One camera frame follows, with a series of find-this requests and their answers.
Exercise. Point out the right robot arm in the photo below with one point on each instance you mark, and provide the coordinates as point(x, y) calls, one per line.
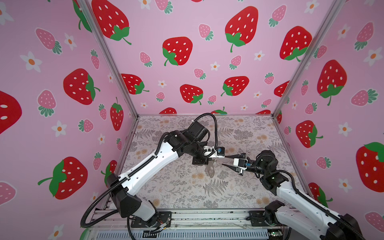
point(300, 192)

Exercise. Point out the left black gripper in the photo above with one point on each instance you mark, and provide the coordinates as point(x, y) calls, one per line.
point(201, 161)

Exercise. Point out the right aluminium corner post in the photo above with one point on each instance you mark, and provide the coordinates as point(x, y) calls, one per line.
point(327, 22)

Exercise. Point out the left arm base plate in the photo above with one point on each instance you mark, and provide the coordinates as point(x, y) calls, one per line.
point(161, 219)

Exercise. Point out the left aluminium corner post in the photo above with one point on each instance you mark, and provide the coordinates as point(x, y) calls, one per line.
point(90, 17)

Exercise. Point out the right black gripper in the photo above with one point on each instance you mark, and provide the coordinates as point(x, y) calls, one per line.
point(236, 156)

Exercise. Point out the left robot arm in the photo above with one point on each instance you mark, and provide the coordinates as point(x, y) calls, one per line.
point(171, 146)

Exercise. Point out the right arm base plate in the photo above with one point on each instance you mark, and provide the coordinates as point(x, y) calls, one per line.
point(259, 219)

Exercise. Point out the aluminium corner post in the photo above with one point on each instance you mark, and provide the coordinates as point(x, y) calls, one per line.
point(90, 17)
point(327, 22)

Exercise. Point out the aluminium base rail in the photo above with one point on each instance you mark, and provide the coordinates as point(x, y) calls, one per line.
point(214, 224)

